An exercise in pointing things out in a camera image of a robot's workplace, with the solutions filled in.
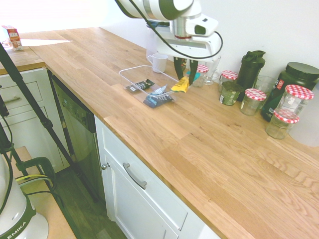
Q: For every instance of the tall clear glass mug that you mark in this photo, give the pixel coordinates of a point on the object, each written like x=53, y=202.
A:
x=213, y=71

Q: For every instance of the silver cabinet knob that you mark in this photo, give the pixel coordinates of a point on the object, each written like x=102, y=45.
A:
x=105, y=166

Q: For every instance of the small jar red checked lid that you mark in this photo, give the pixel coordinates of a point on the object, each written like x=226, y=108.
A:
x=201, y=74
x=229, y=76

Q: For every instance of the orange white carton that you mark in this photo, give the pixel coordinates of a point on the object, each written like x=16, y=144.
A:
x=14, y=37

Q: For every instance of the glass jar red checked lid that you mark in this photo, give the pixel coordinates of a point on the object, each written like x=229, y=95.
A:
x=280, y=128
x=253, y=102

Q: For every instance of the large jar red checked lid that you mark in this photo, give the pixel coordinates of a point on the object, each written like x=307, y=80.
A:
x=295, y=99

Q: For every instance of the black camera tripod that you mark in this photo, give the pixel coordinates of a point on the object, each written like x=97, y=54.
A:
x=30, y=97

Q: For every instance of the brushed metal drawer pull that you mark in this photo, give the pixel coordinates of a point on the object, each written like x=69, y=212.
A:
x=12, y=99

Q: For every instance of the black shaker bottle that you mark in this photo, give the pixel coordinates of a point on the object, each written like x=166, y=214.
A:
x=250, y=72

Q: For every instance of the white drawer cabinet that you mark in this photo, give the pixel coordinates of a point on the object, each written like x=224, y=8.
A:
x=25, y=119

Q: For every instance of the wooden robot mounting board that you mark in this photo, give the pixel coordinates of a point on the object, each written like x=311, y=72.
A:
x=53, y=214

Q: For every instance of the green cup foil lid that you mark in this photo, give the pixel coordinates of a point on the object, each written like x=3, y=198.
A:
x=230, y=94

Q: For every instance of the blue black wrapped bar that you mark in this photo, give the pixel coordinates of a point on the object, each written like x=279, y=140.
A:
x=159, y=100

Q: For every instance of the yellow teal protein bar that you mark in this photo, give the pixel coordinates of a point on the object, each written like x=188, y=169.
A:
x=180, y=85

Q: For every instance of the black wrapped snack bar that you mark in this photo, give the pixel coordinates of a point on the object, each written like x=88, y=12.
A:
x=140, y=85

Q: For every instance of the green metal clamp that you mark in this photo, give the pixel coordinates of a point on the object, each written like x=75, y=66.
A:
x=42, y=165

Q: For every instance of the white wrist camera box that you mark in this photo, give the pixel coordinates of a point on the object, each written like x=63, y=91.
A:
x=203, y=25

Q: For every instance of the white kitchen cabinet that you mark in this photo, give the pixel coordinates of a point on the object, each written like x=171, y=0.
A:
x=139, y=206

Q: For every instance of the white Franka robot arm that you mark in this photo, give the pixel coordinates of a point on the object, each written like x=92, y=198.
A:
x=159, y=8

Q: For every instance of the stainless steel dishwasher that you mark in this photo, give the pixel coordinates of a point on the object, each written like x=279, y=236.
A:
x=79, y=134

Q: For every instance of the white ceramic mug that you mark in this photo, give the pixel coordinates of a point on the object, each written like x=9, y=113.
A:
x=159, y=63

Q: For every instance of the clear plastic container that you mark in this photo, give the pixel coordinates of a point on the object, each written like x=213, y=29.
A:
x=129, y=74

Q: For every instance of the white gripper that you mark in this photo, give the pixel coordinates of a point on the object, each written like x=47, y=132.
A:
x=197, y=48

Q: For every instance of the clear drinking glass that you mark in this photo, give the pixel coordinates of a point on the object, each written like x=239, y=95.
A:
x=266, y=83

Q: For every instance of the large dark protein tub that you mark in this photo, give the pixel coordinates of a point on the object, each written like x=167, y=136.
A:
x=297, y=74

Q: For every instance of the silver blue snack wrapper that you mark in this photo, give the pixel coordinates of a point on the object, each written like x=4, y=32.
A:
x=159, y=90

